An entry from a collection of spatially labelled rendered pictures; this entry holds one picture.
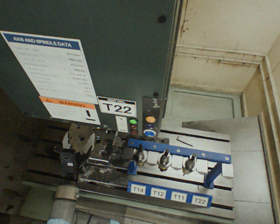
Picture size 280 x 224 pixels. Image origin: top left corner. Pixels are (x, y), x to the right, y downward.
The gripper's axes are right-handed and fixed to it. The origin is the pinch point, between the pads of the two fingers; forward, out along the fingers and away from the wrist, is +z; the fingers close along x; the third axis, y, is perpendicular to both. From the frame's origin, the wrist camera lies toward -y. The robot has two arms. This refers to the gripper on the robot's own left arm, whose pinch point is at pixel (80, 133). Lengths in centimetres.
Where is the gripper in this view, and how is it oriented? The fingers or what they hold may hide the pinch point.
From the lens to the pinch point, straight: 87.3
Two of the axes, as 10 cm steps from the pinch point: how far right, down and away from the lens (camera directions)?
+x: 10.0, 0.6, -0.5
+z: 0.8, -8.5, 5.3
